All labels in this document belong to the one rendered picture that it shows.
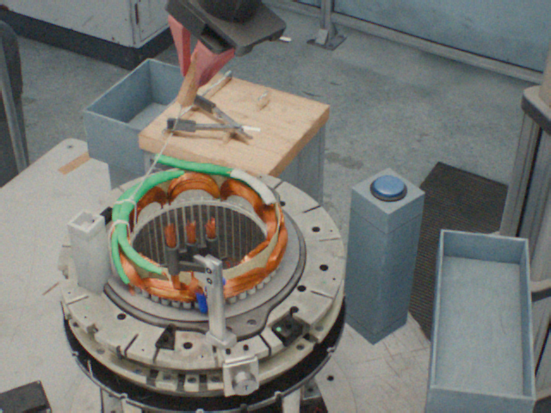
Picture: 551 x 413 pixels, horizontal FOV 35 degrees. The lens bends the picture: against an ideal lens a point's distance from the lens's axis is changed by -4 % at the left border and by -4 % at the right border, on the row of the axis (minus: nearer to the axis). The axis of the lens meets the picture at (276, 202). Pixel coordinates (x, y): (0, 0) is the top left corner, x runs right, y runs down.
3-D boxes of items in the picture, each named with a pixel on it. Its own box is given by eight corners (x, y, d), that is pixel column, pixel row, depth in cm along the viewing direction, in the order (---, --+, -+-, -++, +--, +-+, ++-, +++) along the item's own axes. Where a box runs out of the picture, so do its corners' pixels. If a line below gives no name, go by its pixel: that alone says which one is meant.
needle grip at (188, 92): (174, 104, 86) (193, 58, 82) (178, 93, 88) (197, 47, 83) (189, 110, 87) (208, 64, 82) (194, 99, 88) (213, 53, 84)
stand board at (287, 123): (139, 148, 124) (138, 134, 122) (211, 83, 137) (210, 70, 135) (265, 191, 117) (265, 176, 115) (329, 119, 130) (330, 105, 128)
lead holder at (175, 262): (165, 274, 83) (162, 246, 81) (190, 248, 86) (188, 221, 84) (199, 288, 82) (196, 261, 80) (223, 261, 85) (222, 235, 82)
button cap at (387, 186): (388, 202, 116) (389, 196, 115) (367, 187, 118) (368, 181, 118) (410, 190, 118) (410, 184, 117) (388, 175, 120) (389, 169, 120)
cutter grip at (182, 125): (166, 129, 121) (166, 120, 120) (169, 126, 121) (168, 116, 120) (195, 133, 120) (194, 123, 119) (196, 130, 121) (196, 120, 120)
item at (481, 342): (489, 545, 105) (535, 400, 87) (400, 532, 107) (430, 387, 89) (489, 388, 124) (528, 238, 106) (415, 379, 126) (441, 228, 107)
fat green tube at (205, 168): (152, 169, 104) (151, 156, 102) (172, 152, 106) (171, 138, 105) (261, 211, 98) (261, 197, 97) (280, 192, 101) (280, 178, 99)
